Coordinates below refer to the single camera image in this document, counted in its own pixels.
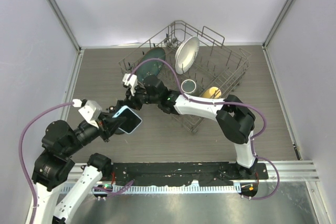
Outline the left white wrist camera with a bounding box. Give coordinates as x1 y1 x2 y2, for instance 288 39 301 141
72 99 102 129

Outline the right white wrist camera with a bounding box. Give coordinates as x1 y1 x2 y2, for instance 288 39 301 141
122 73 138 96

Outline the teal ceramic plate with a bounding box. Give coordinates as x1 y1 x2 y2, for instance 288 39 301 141
135 47 166 83

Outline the dark green mug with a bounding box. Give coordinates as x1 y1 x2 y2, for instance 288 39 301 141
181 79 197 95

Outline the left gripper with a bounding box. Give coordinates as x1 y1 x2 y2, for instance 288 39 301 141
64 110 127 155

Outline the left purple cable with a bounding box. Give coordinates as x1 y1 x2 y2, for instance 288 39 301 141
19 101 77 224

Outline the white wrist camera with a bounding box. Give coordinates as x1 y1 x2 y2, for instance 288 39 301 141
72 99 102 129
122 73 138 96

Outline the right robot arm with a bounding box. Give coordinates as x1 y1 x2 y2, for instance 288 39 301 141
122 73 258 179

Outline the purple cable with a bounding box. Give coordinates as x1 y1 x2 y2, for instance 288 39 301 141
130 58 281 200
19 101 77 224

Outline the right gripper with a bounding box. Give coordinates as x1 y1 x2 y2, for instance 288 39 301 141
122 84 160 112

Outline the white slotted cable duct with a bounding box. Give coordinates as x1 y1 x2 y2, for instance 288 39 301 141
61 181 241 195

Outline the light blue smartphone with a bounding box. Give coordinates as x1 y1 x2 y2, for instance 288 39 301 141
113 105 142 134

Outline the grey wire dish rack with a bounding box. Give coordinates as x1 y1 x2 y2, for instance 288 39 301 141
118 19 250 134

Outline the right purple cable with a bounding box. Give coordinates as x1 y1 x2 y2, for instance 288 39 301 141
130 58 281 200

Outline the yellow cup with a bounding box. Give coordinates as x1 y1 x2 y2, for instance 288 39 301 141
201 87 222 99

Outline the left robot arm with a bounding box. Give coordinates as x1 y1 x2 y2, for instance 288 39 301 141
30 113 126 223

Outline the white ceramic plate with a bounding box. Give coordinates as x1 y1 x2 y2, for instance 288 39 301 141
175 36 200 74

